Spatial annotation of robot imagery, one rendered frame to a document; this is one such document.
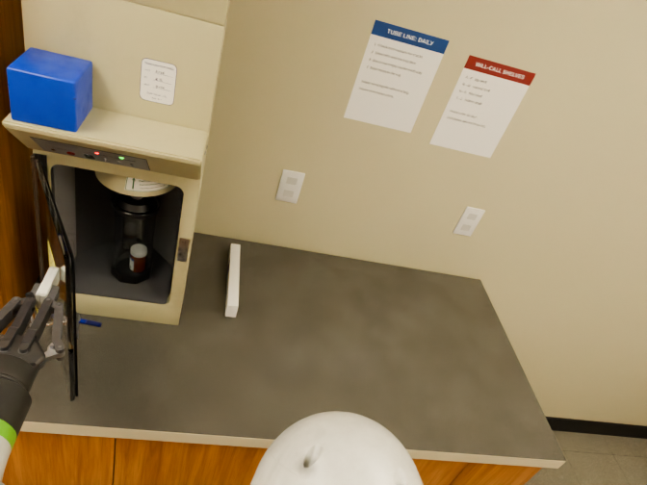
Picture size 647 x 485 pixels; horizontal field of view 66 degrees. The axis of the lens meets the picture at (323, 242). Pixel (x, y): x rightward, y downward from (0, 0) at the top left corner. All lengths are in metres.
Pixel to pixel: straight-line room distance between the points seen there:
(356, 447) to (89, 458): 1.09
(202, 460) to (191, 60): 0.92
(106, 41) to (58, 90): 0.13
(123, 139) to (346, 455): 0.73
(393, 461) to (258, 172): 1.27
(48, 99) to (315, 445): 0.73
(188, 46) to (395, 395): 0.97
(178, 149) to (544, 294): 1.62
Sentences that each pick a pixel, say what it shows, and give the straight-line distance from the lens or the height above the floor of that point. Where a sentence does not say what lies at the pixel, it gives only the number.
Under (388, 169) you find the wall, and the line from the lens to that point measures 1.59.
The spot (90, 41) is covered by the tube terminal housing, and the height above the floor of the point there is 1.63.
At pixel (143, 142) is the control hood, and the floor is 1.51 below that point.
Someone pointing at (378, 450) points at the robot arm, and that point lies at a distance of 0.36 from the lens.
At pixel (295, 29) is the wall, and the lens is 1.39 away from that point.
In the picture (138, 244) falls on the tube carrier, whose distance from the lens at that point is 1.28.
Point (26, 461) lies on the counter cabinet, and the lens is 1.44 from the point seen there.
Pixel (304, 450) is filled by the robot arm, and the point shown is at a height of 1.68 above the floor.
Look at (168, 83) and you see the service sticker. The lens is 0.99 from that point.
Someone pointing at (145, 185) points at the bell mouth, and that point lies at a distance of 1.14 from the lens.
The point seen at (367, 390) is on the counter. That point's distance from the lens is 1.38.
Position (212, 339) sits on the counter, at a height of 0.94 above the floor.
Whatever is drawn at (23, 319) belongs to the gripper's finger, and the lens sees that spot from 0.89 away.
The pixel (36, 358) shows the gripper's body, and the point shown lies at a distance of 0.84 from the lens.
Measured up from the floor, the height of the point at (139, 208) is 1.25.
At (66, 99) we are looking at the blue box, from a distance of 0.93.
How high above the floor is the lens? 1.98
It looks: 36 degrees down
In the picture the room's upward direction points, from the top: 20 degrees clockwise
